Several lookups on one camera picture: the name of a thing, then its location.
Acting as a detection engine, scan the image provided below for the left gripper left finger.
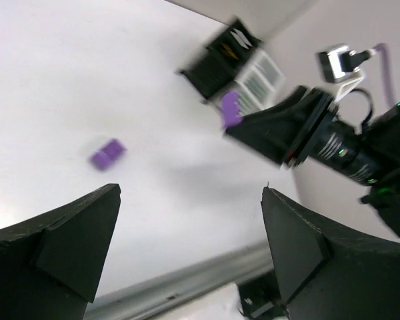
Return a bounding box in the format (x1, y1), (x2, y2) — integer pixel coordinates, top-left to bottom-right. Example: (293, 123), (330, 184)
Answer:
(0, 184), (121, 320)

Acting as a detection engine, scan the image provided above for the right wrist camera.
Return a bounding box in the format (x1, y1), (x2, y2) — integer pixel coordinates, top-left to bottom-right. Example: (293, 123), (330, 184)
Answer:
(315, 44), (377, 103)

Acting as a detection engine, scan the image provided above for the white slatted container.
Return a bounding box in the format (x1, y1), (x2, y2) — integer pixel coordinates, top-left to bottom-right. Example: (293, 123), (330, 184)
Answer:
(235, 49), (285, 115)

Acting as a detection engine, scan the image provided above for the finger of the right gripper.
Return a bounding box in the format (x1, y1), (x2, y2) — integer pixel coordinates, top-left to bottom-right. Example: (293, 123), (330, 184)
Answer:
(225, 85), (309, 163)

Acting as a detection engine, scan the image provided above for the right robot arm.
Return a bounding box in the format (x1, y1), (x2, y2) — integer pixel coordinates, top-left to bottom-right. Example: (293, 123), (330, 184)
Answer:
(222, 86), (400, 237)

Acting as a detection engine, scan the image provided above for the aluminium rail frame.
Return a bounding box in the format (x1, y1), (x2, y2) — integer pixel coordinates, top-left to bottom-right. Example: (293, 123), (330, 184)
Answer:
(84, 241), (273, 319)

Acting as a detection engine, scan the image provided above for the black slatted container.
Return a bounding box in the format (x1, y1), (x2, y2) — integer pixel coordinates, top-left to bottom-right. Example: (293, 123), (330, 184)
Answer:
(177, 16), (262, 104)

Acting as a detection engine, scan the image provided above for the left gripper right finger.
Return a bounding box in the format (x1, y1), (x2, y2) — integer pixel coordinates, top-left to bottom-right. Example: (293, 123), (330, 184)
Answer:
(261, 188), (400, 319)

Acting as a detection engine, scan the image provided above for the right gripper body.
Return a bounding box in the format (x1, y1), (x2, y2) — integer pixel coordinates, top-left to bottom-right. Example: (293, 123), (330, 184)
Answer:
(279, 87), (380, 185)

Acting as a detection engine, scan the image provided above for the purple curved lego brick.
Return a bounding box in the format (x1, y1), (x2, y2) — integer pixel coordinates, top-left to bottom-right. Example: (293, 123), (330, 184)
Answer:
(221, 91), (243, 129)

